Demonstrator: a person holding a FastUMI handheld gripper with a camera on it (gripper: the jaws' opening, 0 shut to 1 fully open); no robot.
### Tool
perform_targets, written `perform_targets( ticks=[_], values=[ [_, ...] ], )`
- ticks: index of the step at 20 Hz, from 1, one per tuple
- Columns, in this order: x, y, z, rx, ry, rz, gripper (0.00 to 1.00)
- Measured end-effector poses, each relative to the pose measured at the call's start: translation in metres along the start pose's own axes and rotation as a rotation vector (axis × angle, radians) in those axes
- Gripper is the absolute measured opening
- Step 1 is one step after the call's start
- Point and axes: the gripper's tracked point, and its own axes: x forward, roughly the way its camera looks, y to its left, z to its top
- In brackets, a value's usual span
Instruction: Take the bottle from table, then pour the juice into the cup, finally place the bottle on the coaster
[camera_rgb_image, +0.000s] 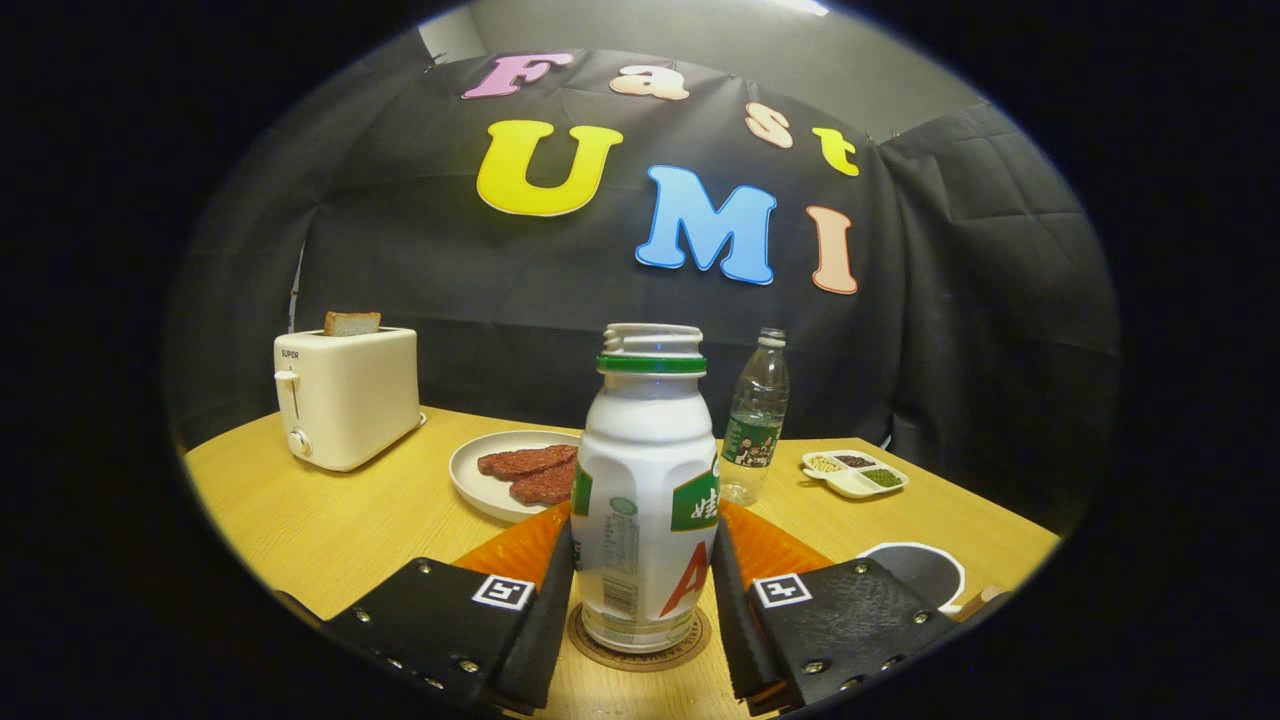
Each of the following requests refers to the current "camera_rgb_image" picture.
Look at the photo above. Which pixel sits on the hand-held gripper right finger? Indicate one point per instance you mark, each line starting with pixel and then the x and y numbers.
pixel 740 640

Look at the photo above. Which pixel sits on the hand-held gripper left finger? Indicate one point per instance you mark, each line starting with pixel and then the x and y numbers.
pixel 545 630

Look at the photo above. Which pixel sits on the white juice bottle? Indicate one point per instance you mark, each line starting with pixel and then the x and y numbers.
pixel 640 470

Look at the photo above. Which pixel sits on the clear plastic water bottle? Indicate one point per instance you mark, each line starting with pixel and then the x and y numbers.
pixel 755 420

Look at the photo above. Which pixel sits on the wooden table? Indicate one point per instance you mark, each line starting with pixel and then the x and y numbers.
pixel 350 520

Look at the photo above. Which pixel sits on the red meat slice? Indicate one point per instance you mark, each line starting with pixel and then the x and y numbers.
pixel 545 487
pixel 525 461

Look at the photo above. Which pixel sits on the round white plate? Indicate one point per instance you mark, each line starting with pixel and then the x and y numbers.
pixel 470 480

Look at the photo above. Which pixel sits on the round cork coaster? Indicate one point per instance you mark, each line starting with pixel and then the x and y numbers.
pixel 640 662

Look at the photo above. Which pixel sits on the cream toaster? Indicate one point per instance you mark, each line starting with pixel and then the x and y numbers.
pixel 350 400

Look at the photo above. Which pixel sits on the black backdrop cloth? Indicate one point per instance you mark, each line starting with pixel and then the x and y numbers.
pixel 500 290

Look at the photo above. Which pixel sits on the white divided dish with beans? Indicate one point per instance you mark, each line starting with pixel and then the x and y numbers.
pixel 850 485

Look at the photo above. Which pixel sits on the toasted bread slice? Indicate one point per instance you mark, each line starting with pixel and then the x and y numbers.
pixel 352 323

